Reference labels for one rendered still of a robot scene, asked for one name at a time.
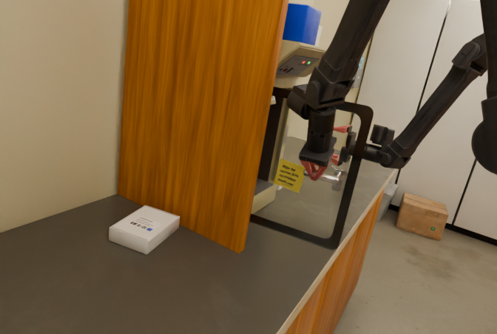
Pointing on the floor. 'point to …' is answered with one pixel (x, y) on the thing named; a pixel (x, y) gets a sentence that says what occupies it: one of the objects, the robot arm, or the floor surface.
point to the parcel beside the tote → (421, 216)
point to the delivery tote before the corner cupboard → (386, 199)
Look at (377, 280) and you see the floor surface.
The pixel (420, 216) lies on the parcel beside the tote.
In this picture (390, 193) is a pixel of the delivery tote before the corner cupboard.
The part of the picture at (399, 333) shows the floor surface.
